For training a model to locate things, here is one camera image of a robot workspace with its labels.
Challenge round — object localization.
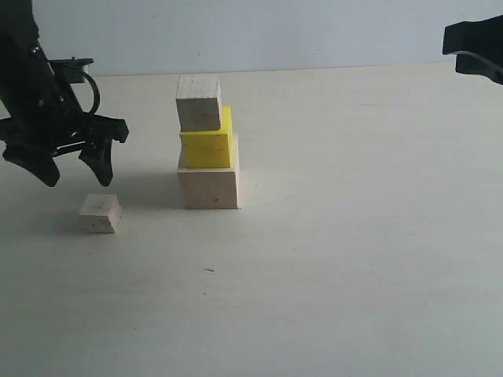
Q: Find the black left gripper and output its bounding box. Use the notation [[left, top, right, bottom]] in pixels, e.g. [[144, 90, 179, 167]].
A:
[[1, 50, 129, 187]]

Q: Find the small wooden cube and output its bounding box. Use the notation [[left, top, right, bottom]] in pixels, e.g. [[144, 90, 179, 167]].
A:
[[79, 194, 123, 234]]

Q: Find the medium wooden cube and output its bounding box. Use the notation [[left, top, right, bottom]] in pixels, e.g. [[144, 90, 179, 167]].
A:
[[175, 74, 222, 132]]

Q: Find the large pale wooden cube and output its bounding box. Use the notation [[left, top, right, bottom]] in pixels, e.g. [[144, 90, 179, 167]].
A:
[[177, 134, 240, 210]]

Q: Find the yellow cube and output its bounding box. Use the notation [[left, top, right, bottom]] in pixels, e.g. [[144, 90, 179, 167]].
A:
[[179, 104, 234, 169]]

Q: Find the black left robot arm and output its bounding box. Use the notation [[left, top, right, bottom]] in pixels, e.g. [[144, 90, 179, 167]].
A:
[[1, 1, 129, 187]]

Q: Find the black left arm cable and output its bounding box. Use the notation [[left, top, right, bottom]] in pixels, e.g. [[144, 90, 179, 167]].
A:
[[80, 72, 101, 117]]

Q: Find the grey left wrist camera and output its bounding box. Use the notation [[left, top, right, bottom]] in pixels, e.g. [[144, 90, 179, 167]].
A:
[[50, 57, 94, 84]]

